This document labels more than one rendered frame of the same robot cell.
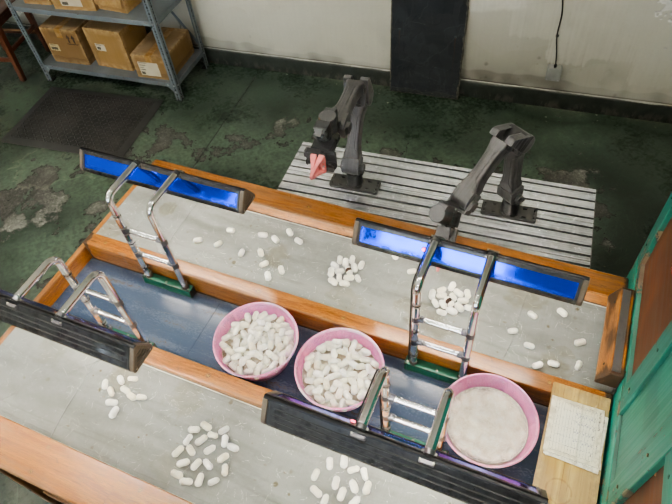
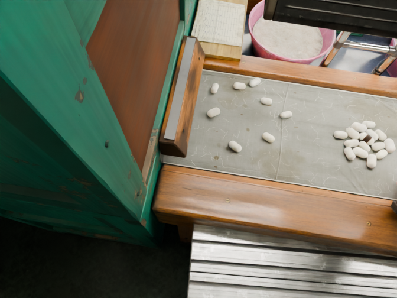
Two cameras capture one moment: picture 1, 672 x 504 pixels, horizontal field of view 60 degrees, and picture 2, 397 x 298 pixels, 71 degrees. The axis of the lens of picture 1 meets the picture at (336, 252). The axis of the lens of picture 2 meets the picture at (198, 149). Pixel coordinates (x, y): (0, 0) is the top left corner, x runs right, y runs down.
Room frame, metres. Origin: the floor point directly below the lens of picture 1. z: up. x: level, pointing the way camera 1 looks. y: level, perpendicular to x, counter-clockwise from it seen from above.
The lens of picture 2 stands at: (1.14, -0.87, 1.38)
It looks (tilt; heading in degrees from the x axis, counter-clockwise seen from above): 66 degrees down; 155
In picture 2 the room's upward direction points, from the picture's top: 6 degrees clockwise
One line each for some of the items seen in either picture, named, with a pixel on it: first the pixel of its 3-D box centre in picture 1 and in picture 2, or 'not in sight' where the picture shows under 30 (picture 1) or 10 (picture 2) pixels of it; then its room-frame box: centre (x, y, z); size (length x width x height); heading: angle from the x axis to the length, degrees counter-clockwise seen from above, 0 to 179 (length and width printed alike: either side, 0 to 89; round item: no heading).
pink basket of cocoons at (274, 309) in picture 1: (258, 345); not in sight; (0.94, 0.28, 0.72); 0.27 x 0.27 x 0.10
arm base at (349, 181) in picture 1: (354, 177); not in sight; (1.65, -0.11, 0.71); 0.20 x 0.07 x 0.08; 66
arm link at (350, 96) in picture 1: (348, 109); not in sight; (1.65, -0.10, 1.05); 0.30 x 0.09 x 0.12; 156
